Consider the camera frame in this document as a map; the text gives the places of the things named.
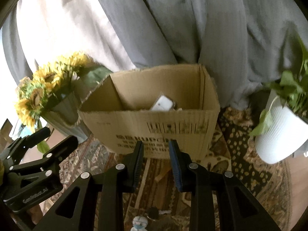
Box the small astronaut figurine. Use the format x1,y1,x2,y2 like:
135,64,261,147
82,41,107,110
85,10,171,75
131,216,148,231

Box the white remote control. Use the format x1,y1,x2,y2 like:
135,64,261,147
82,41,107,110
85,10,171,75
150,95,175,111

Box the green ribbed vase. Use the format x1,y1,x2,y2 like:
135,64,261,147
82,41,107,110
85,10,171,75
41,92,91,143

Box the patterned oriental rug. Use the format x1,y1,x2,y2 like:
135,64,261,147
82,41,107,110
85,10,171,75
59,107,292,230

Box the sunflower bouquet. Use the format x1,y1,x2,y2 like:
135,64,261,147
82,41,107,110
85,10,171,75
14,52,114,154

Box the white plant pot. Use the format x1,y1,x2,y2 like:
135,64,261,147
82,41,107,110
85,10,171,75
255,90,307,164

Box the brown cardboard box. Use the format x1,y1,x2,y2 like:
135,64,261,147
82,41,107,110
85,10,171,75
78,64,220,160

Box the green potted plant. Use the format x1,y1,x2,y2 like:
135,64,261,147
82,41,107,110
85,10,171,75
249,37,307,137

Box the beige curtain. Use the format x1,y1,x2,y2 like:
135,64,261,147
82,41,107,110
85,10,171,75
17,0,135,72

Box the grey curtain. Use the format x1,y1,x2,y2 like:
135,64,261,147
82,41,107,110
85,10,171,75
1,0,307,109

